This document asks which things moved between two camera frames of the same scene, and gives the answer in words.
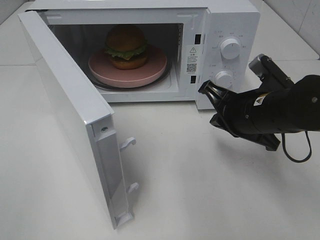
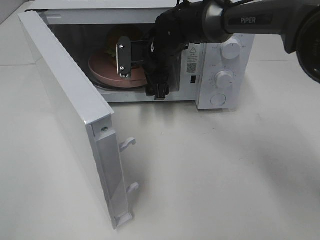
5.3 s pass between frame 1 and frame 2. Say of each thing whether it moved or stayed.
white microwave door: stayed
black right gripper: moved
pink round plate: stayed
